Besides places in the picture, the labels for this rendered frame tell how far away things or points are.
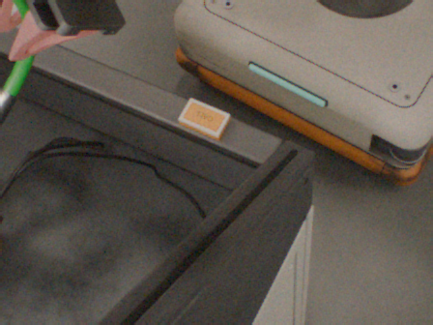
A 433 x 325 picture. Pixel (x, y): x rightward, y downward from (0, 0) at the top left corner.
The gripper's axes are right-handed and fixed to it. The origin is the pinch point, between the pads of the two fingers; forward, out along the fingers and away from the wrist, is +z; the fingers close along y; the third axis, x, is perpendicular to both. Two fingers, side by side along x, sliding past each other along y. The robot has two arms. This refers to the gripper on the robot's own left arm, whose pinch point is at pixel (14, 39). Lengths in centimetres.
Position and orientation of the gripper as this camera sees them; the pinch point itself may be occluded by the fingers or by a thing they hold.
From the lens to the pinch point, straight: 74.2
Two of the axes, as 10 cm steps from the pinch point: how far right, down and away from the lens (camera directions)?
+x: 6.1, -1.3, 7.8
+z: -6.4, 4.9, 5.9
